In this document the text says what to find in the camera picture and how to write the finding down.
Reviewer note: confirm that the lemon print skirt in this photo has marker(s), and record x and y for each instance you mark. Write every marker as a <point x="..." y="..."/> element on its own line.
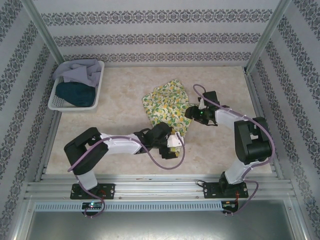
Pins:
<point x="165" y="105"/>

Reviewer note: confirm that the dark blue denim skirt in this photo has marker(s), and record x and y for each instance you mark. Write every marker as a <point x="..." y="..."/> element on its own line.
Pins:
<point x="76" y="93"/>

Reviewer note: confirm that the lavender skirt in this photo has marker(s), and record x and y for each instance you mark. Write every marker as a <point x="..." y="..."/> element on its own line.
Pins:
<point x="80" y="72"/>

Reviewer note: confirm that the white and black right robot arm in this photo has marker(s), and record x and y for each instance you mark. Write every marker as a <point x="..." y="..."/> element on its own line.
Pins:
<point x="225" y="117"/>

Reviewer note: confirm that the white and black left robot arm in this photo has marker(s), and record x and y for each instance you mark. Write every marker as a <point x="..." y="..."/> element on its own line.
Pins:
<point x="120" y="145"/>

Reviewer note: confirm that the grey metal sheet panel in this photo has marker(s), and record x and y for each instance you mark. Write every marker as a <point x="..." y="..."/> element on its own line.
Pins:
<point x="160" y="225"/>

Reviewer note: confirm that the white plastic basket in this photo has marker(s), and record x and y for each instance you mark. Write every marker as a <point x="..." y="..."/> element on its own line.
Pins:
<point x="98" y="87"/>

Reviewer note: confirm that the aluminium rail frame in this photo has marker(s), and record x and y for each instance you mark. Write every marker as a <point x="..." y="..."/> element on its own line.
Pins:
<point x="155" y="186"/>

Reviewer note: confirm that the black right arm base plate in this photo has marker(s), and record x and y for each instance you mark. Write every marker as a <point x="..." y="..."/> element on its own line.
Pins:
<point x="211" y="191"/>

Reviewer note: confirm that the aluminium side rail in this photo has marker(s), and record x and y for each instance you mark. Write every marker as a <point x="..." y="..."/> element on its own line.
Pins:
<point x="257" y="95"/>
<point x="48" y="145"/>

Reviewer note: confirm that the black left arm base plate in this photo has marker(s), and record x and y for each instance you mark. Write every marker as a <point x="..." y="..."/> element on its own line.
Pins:
<point x="108" y="191"/>

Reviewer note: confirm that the aluminium corner post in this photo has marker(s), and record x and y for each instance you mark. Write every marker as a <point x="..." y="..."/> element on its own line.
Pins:
<point x="268" y="32"/>
<point x="42" y="32"/>

